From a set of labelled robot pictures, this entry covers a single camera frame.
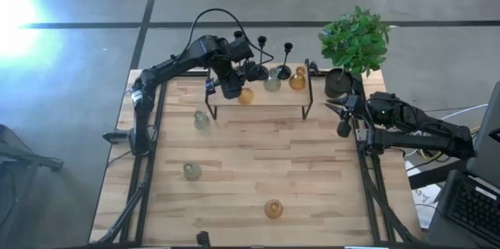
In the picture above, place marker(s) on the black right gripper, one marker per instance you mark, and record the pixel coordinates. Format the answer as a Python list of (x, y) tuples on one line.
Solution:
[(359, 110)]

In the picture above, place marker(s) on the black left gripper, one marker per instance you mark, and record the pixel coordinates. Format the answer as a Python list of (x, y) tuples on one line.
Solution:
[(226, 71)]

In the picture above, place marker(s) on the amber ribbed glass candle holder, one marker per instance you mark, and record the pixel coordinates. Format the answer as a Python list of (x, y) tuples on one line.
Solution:
[(247, 97), (297, 81), (273, 209)]

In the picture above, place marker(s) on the clear ribbed glass candle holder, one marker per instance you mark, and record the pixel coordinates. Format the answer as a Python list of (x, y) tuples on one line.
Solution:
[(201, 121), (272, 83), (192, 172)]

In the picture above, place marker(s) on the medium black metal candlestick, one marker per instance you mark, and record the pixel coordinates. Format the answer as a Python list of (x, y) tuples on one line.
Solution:
[(259, 73)]

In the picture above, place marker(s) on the shortest black metal candlestick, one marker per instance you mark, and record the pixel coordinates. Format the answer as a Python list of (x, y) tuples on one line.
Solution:
[(284, 72)]

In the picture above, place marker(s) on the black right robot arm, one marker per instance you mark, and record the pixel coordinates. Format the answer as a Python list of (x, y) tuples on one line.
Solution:
[(426, 139)]

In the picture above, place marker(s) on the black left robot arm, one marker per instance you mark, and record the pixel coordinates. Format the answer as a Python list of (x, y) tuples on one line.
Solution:
[(172, 63)]

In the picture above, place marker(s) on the tallest black metal candlestick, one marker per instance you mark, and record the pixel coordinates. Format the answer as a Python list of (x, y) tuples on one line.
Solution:
[(238, 34)]

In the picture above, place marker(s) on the green plant in black pot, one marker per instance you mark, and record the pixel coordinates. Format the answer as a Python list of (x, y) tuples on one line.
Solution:
[(353, 42)]

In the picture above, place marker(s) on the white paper sheet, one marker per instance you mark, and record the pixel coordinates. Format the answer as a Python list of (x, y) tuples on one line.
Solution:
[(427, 206)]

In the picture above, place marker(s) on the small black mounted device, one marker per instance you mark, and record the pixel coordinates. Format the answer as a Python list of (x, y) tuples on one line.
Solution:
[(203, 238)]

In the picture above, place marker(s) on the grey computer monitor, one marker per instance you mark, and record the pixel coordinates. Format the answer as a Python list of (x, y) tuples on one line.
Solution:
[(488, 139)]

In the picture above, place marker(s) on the black computer keyboard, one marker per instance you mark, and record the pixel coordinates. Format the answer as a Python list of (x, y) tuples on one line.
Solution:
[(474, 212)]

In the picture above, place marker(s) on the dark metal stand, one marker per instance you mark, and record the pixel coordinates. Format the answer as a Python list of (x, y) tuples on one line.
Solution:
[(23, 159)]

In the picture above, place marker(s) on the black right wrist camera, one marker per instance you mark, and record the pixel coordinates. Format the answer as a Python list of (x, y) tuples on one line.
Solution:
[(354, 102)]

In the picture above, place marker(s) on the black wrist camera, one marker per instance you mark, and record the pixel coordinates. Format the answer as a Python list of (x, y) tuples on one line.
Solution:
[(354, 102), (240, 49)]

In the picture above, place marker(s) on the silver arm base bracket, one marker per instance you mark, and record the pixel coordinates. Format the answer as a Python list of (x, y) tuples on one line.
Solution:
[(361, 136)]

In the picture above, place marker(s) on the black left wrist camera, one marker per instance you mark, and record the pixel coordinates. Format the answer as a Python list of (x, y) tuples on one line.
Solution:
[(240, 49)]

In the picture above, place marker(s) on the wooden shelf black metal frame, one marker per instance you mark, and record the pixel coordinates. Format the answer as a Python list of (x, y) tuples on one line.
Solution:
[(273, 98)]

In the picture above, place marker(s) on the black aluminium frame rail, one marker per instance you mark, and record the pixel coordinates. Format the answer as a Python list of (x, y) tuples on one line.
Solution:
[(147, 202), (370, 198)]

